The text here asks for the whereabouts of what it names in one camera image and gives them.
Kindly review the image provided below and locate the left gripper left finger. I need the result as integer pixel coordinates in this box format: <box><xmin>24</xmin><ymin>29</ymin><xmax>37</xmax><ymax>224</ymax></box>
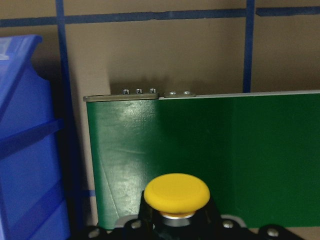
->
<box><xmin>86</xmin><ymin>214</ymin><xmax>155</xmax><ymax>240</ymax></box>

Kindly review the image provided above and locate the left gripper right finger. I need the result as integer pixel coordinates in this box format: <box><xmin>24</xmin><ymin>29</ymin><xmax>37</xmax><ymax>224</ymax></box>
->
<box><xmin>214</xmin><ymin>214</ymin><xmax>304</xmax><ymax>240</ymax></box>

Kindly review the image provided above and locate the yellow push button switch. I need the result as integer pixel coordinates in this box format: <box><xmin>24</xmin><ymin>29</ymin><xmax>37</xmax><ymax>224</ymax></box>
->
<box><xmin>143</xmin><ymin>173</ymin><xmax>211</xmax><ymax>228</ymax></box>

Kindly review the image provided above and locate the green conveyor belt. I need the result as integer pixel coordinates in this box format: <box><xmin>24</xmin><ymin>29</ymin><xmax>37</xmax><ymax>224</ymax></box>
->
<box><xmin>84</xmin><ymin>90</ymin><xmax>320</xmax><ymax>230</ymax></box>

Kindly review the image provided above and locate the left blue plastic bin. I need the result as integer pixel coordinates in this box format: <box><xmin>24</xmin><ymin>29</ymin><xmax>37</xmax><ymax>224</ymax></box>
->
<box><xmin>0</xmin><ymin>35</ymin><xmax>70</xmax><ymax>240</ymax></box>

